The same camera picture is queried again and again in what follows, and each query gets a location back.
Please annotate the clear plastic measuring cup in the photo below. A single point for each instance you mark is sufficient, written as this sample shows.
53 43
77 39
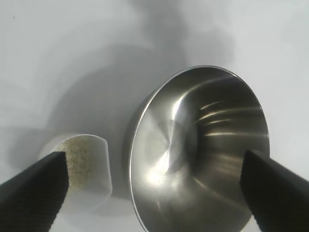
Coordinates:
100 169

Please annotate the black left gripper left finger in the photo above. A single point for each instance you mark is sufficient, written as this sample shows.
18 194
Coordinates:
31 193

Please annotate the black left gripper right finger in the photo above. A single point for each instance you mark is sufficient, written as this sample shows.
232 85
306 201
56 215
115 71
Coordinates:
277 198

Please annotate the stainless steel mixing bowl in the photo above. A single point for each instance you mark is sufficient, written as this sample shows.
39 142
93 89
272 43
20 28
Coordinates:
181 145

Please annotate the white rice grains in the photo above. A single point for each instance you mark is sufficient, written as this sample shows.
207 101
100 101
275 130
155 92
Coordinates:
79 157

